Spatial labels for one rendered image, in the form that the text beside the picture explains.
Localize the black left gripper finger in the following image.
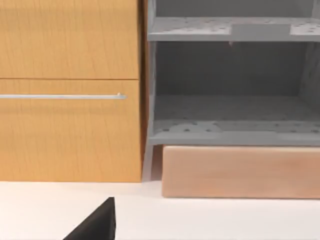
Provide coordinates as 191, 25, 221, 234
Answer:
62, 196, 117, 240

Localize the wooden cupboard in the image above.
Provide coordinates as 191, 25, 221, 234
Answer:
0, 0, 154, 183

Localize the pale wooden drawer front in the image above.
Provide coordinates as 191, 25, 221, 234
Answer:
161, 144, 320, 200

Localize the plain wooden drawer front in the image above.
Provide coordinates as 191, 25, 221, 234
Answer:
0, 0, 140, 81

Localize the grey pierced shelf unit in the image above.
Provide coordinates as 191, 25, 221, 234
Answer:
145, 0, 320, 181

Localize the wooden drawer front with handle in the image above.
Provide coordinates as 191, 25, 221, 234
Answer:
0, 78, 143, 183

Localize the long metal handle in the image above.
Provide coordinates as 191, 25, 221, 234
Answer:
0, 92, 128, 101

